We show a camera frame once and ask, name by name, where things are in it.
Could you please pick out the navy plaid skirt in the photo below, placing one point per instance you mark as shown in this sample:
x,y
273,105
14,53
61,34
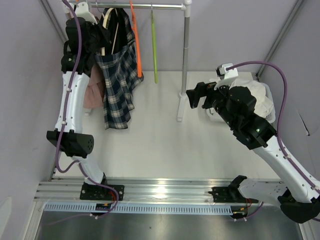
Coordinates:
x,y
120,77

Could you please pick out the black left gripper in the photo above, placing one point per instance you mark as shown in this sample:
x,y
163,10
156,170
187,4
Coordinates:
x,y
104,34

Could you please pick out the white slotted cable duct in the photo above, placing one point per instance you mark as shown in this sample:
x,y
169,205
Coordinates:
x,y
144,208

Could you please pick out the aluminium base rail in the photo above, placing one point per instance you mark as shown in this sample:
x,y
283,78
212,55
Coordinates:
x,y
136,190

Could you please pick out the silver white clothes rack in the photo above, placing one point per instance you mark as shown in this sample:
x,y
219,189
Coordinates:
x,y
186,8

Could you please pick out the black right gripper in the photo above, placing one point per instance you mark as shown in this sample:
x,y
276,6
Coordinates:
x,y
203,90

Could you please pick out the cream wooden hanger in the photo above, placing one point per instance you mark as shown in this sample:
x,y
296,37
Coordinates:
x,y
110,22

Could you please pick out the pink skirt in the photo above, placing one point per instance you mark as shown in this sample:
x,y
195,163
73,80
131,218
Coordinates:
x,y
95,90

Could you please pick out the green hanger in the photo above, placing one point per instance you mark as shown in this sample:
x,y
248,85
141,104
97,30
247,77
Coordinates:
x,y
154,46

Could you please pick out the orange hanger middle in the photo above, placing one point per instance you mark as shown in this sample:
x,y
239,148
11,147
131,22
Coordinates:
x,y
135,29

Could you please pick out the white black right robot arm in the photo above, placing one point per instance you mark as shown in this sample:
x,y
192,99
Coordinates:
x,y
296,194

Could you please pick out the white garment in basket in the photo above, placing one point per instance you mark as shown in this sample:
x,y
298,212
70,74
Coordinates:
x,y
264,105

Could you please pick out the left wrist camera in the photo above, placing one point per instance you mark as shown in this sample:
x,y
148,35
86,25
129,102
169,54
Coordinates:
x,y
83,10

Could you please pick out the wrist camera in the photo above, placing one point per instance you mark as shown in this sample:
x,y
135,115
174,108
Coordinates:
x,y
83,10
227,75

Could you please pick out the white laundry basket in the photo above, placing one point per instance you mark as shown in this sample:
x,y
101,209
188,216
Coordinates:
x,y
213,115

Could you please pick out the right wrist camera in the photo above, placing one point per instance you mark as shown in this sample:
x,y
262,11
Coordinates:
x,y
227,75

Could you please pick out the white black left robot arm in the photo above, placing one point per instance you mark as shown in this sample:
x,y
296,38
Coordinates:
x,y
68,131

